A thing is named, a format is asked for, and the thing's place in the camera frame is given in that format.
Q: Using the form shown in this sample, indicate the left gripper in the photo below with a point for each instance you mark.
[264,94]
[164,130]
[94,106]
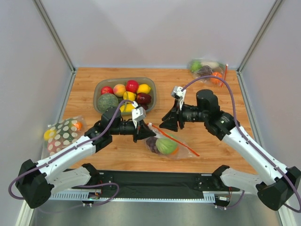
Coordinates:
[136,131]

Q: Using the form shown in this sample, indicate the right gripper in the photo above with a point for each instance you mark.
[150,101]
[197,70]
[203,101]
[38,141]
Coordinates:
[178,116]

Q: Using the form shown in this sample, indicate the clear zip bag orange seal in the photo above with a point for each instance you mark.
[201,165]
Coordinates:
[185,151]

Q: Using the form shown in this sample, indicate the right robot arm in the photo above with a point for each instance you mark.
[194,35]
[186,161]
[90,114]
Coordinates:
[274,182]

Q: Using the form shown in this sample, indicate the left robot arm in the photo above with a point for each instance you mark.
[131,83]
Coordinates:
[37,181]

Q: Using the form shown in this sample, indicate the fake purple grapes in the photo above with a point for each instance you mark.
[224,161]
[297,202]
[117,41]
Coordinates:
[151,144]

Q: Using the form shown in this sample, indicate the fake green cabbage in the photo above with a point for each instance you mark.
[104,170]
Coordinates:
[166,145]

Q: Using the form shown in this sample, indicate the fake dark plum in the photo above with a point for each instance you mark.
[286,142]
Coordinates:
[144,106]

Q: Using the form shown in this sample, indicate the fake yellow banana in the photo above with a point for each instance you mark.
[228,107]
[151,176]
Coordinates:
[127,108]

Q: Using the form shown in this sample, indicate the fake orange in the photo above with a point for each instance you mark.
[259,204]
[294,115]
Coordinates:
[176,150]

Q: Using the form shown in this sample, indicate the fake dark red apple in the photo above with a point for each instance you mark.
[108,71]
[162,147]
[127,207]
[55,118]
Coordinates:
[143,98]

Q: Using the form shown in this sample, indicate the fake yellow pepper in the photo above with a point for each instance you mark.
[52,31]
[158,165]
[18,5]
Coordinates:
[129,96]

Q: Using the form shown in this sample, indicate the fake yellow lemon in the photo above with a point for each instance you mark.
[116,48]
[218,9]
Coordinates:
[143,88]

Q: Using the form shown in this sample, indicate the fake red pomegranate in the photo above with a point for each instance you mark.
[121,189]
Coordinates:
[132,86]

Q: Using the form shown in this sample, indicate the fake peach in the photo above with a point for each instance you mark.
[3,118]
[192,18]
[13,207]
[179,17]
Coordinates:
[119,90]

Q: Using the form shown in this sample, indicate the fake green melon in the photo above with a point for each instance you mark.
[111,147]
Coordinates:
[105,101]

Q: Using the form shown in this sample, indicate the far zip bag with food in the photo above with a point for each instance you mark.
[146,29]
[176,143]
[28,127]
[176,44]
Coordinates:
[208,70]

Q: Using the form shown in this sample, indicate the zip bag with food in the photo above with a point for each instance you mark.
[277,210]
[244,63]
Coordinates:
[62,134]
[208,70]

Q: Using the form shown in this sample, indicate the left zip bag with food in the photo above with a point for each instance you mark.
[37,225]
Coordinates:
[62,134]

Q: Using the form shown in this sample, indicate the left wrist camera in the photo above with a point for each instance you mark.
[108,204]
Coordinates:
[138,114]

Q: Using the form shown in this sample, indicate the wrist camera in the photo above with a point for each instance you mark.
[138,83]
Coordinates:
[138,114]
[179,94]

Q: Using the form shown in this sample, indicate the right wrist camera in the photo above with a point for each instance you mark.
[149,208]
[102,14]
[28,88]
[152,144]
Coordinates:
[179,94]

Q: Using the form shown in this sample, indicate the white slotted cable duct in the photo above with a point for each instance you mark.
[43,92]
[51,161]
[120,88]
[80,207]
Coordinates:
[86,196]

